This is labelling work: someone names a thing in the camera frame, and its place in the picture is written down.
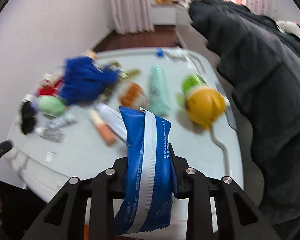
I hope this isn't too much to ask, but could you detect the black small cloth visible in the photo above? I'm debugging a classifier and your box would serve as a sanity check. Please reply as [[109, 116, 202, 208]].
[[20, 101, 37, 135]]

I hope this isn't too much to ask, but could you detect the blue knitted doll garment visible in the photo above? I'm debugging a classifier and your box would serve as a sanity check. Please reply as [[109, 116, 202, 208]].
[[59, 56, 120, 106]]

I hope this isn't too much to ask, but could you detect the blue white wipes packet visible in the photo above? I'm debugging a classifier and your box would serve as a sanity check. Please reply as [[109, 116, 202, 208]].
[[114, 107, 174, 235]]

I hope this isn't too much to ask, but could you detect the small blue block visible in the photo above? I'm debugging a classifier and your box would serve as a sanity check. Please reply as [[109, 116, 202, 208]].
[[156, 48, 165, 57]]

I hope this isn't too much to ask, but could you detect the white foil blister packet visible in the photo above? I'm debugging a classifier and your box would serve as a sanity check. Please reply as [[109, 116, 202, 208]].
[[35, 127, 64, 143]]

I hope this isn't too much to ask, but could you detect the mint green tube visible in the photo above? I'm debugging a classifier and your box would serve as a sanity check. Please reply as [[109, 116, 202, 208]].
[[148, 64, 170, 116]]

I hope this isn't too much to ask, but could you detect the white plastic storage box lid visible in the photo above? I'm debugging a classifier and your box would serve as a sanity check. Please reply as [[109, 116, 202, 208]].
[[5, 47, 244, 240]]

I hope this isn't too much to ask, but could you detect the dark grey quilted blanket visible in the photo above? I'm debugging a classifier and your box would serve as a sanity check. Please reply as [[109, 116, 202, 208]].
[[189, 0, 300, 239]]

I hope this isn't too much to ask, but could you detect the pink patterned curtain left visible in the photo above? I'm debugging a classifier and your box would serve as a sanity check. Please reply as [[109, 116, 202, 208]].
[[110, 0, 154, 35]]

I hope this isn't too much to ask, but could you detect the light green pouch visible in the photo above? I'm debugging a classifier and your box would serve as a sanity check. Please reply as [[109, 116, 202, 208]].
[[37, 95, 66, 117]]

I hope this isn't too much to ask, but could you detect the orange white tube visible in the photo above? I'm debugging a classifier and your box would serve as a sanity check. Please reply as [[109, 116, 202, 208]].
[[89, 109, 116, 146]]

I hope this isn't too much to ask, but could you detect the yellow plush toy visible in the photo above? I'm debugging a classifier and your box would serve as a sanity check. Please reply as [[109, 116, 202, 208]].
[[185, 86, 228, 130]]

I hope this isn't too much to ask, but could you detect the green cylindrical can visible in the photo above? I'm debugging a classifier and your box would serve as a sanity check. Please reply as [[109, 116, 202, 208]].
[[181, 74, 207, 95]]

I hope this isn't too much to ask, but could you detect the red knitted doll garment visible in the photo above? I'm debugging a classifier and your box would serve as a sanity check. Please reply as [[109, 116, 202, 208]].
[[37, 79, 63, 96]]

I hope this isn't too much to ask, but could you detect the orange round snack packet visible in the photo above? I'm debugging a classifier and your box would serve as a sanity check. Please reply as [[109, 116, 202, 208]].
[[120, 82, 147, 110]]

